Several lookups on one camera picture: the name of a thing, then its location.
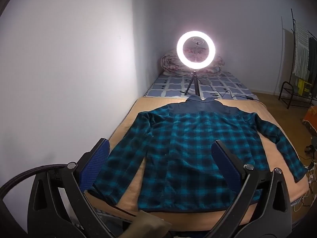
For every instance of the low black metal rack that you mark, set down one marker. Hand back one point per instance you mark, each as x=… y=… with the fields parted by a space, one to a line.
x=282 y=89

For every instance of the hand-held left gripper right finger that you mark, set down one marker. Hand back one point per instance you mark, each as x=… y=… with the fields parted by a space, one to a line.
x=226 y=164

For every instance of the white knitted towel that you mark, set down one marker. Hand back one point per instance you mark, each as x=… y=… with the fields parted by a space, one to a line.
x=301 y=49

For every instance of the teal plaid fleece shirt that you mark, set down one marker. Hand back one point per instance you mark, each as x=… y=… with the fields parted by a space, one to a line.
x=185 y=153

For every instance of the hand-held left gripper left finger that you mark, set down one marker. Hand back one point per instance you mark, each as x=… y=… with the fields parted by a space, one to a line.
x=95 y=164

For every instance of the folded floral quilt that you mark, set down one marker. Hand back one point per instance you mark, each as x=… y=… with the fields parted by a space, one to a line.
x=171 y=65

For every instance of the black clamp stand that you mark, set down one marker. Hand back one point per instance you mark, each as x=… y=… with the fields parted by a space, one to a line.
x=310 y=150

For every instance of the dark green hanging cloth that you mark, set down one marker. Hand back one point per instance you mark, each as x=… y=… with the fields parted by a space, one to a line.
x=312 y=57

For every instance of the yellow box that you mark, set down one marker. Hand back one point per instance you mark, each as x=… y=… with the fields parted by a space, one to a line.
x=303 y=86

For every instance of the phone holder clamp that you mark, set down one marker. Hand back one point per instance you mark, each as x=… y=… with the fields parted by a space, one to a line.
x=197 y=41

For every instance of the orange cloth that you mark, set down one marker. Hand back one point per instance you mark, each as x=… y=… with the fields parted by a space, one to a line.
x=310 y=116

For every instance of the olive cloth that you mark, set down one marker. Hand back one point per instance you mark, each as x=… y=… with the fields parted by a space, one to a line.
x=149 y=224

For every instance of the tan blanket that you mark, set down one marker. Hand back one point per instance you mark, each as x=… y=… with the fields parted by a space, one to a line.
x=270 y=111

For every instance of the black clothes rack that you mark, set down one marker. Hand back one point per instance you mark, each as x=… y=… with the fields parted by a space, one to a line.
x=293 y=37

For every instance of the black tripod stand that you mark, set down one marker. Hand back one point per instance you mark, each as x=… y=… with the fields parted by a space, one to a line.
x=194 y=79

